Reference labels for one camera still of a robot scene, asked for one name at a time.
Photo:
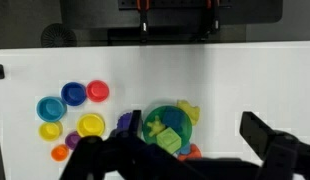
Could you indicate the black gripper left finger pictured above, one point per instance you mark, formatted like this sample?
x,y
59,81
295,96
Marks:
x,y
135,122

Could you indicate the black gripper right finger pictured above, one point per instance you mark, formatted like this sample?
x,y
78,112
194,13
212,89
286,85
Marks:
x,y
258,133

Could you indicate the blue toy block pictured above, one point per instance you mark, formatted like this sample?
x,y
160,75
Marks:
x,y
173,120

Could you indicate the lime green toy block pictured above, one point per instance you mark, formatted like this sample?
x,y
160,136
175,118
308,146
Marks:
x,y
168,140

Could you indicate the green translucent bowl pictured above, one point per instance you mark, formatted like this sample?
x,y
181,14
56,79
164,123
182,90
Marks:
x,y
185,131

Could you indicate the yellow toy block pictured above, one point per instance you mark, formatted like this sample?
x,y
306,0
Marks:
x,y
190,110

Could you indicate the large purple plastic cup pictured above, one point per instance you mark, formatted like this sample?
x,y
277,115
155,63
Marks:
x,y
123,121

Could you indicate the yellow-green star toy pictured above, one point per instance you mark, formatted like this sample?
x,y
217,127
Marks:
x,y
155,126

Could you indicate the large yellow plastic cup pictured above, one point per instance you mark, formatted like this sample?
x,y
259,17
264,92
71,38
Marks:
x,y
90,125

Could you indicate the red plastic cup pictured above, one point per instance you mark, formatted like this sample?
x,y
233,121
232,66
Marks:
x,y
97,91

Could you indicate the small blue toy piece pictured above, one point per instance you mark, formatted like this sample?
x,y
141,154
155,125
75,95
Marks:
x,y
185,148

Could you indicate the small purple plastic cup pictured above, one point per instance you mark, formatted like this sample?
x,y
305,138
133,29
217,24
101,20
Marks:
x,y
73,140

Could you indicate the orange toy piece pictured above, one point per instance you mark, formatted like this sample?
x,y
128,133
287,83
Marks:
x,y
194,152

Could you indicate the blue plastic cup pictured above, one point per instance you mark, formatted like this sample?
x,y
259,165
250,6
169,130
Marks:
x,y
73,94

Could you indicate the small orange plastic cup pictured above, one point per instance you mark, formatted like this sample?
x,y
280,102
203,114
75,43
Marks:
x,y
59,153

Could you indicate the teal plastic cup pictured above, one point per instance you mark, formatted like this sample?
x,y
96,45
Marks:
x,y
50,109

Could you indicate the small yellow plastic cup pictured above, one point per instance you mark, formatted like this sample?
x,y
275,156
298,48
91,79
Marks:
x,y
50,131

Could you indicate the black orange bar clamp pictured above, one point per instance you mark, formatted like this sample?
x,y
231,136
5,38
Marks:
x,y
143,20
212,16

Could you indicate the round black ribbed disc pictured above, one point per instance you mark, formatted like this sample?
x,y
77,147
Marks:
x,y
58,35

